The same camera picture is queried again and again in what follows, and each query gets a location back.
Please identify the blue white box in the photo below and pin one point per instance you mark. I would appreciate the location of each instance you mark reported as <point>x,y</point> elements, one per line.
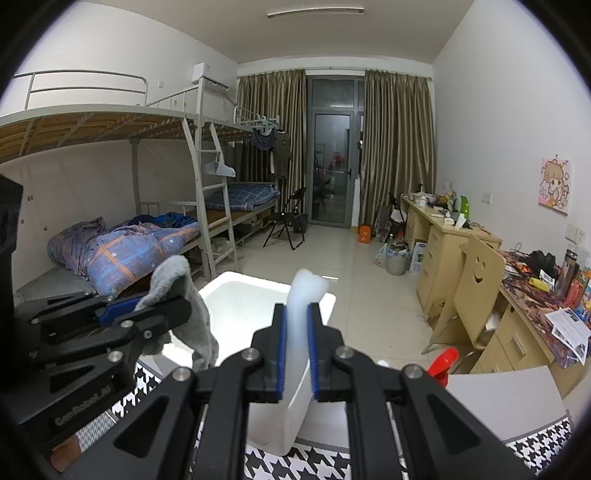
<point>418,257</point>

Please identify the plastic bag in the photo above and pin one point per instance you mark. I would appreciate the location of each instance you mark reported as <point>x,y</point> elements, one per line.
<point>380,256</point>

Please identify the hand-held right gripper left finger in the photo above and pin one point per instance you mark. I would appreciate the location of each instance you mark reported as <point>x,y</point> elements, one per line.
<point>279,355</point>

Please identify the white cloth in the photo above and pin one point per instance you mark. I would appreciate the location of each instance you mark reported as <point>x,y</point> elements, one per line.
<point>300,300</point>

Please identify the orange item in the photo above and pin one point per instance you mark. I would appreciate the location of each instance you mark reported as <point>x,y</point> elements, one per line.
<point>364,234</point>

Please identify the blue plaid blanket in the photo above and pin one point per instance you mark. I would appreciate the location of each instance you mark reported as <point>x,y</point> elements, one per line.
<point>124,249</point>

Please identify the hanging dark clothes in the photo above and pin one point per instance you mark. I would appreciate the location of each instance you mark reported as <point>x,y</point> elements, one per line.
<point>264,138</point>

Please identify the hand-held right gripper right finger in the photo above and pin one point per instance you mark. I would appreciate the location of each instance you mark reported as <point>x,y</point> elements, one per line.
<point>316,355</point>

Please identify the yellow packet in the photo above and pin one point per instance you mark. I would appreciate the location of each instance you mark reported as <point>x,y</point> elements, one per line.
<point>539,283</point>

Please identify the metal bunk bed with ladder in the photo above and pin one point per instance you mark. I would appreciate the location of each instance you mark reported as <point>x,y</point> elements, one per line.
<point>92,124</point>

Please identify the houndstooth table runner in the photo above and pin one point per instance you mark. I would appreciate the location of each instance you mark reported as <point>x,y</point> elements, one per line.
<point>295,464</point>

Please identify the black bin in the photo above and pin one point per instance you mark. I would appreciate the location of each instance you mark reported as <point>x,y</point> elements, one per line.
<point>301,223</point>

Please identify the black folding chair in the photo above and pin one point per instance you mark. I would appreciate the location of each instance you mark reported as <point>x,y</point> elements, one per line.
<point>288,217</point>

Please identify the blue plaid bedding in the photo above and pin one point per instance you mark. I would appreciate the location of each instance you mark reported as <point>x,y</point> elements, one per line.
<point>244,194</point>

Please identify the orange bottle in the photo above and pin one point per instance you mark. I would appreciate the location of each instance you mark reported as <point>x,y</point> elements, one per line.
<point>577,291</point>

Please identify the brown thermos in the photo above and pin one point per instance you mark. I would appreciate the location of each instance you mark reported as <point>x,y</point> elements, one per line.
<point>568,272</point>

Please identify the wooden desk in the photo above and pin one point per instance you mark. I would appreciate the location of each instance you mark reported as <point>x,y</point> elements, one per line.
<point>521,332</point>

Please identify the ceiling tube light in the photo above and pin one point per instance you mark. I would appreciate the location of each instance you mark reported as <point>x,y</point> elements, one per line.
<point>315,13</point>

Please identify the printed papers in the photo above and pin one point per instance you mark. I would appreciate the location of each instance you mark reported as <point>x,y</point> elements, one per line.
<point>570,330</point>

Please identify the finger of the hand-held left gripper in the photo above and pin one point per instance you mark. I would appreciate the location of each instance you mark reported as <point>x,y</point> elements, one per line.
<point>120,310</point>
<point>157,321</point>

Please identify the white air conditioner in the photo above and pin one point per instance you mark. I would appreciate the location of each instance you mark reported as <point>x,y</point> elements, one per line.
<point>211,76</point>

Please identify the green plastic item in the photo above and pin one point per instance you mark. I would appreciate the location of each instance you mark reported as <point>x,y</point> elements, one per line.
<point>464,207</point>

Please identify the glass balcony door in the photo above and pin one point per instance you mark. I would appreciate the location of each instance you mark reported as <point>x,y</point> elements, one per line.
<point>334,161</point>

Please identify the white lotion bottle red pump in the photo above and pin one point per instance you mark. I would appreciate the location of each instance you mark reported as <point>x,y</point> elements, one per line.
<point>443,367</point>

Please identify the person's left hand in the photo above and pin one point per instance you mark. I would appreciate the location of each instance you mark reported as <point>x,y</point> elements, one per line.
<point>69,452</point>

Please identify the grey bucket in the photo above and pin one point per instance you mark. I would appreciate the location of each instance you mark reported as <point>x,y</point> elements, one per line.
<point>398,263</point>

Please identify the wooden chair with smiley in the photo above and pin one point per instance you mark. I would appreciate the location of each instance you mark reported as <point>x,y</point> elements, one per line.
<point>475,286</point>

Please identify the white hanging bag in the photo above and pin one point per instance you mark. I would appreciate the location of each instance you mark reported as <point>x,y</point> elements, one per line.
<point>220,168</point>

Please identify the cartoon wall poster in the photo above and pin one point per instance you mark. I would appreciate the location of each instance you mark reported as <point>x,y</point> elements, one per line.
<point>555,185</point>

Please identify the wooden drawer cabinet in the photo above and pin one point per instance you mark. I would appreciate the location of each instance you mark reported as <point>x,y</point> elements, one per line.
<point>438,258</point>

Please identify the brown curtain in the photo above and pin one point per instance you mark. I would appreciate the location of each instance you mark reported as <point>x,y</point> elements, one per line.
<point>397,147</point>
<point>272,106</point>

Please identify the grey fluffy cloth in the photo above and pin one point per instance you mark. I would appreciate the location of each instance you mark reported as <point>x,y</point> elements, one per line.
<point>191,318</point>

